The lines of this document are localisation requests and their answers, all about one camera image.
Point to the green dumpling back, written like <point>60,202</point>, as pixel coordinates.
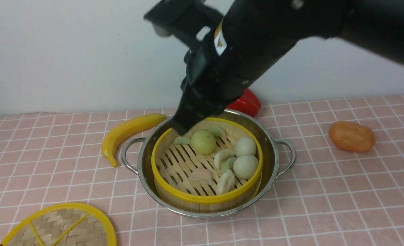
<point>217,131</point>

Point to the white round bun lower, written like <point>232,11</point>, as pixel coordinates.
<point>245,166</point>

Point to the green dumpling left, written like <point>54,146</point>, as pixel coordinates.
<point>180,140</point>

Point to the yellow woven bamboo steamer lid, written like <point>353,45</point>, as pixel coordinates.
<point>64,224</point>

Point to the red bell pepper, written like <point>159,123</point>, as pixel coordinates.
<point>248,104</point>

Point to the yellow plastic banana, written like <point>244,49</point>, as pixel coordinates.
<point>124,130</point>

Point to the green dumpling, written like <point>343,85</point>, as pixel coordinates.
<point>227,165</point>
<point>217,131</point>
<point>180,140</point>

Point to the orange bread roll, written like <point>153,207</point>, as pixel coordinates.
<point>352,137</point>

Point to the pink dumpling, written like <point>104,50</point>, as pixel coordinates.
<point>201,175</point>

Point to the green round bun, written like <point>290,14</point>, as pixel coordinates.
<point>203,142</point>

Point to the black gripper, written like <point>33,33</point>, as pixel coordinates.
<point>227,53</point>

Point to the stainless steel pot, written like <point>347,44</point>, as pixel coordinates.
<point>279,156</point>

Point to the white round bun upper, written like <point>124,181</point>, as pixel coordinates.
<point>245,146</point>

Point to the green dumpling centre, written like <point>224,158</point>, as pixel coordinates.
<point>227,165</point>

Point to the pale dumpling front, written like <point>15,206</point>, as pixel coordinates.
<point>226,183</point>

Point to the white round bun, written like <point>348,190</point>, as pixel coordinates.
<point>245,166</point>
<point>245,146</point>

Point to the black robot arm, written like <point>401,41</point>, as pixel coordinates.
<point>374,25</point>

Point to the yellow rimmed bamboo steamer basket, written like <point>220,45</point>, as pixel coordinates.
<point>172,165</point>

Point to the pink checkered tablecloth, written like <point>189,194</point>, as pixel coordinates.
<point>330,198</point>

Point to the white dumpling centre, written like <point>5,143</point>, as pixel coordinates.
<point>222,156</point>

